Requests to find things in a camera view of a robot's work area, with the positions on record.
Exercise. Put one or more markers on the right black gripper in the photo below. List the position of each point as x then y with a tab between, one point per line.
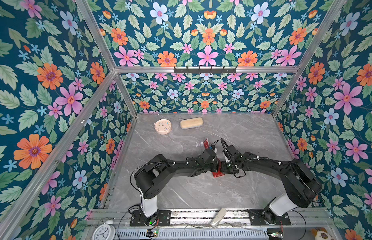
223	170

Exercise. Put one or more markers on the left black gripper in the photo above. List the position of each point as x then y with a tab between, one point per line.
216	168

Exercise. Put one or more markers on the red card holder wallet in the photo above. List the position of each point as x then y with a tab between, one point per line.
218	174

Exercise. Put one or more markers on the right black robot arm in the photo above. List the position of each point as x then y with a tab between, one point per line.
300	184

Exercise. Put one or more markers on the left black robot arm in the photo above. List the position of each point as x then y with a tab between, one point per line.
152	177

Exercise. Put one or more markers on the white remote control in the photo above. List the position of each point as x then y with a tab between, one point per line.
218	217

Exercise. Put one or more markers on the pink round clock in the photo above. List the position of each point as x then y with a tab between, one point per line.
163	126

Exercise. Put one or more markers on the plush toy animal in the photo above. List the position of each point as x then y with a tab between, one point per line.
321	234

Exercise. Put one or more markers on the white alarm clock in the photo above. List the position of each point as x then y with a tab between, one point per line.
104	232

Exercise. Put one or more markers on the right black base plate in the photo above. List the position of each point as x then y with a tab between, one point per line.
258	218

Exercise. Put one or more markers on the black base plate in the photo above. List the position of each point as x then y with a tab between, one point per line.
160	218
258	218

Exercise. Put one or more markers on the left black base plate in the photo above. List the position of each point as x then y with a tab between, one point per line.
160	218

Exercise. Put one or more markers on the black hook rail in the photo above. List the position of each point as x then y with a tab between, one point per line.
203	70

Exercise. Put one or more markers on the white perforated cable duct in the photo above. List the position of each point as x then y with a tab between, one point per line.
192	234

